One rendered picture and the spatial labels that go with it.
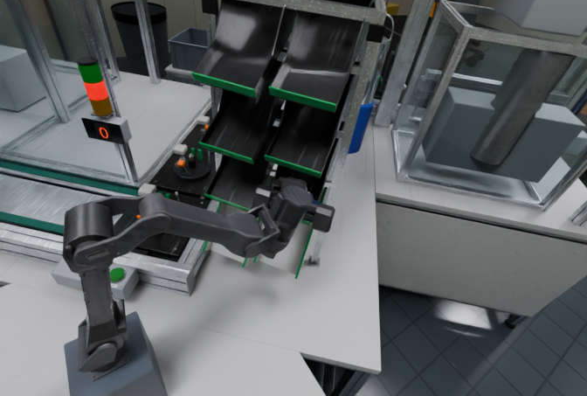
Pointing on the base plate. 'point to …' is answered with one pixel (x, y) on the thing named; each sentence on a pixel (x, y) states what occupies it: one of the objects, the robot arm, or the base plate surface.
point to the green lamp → (91, 73)
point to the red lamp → (98, 91)
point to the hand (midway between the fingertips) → (298, 198)
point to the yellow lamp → (101, 107)
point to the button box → (123, 288)
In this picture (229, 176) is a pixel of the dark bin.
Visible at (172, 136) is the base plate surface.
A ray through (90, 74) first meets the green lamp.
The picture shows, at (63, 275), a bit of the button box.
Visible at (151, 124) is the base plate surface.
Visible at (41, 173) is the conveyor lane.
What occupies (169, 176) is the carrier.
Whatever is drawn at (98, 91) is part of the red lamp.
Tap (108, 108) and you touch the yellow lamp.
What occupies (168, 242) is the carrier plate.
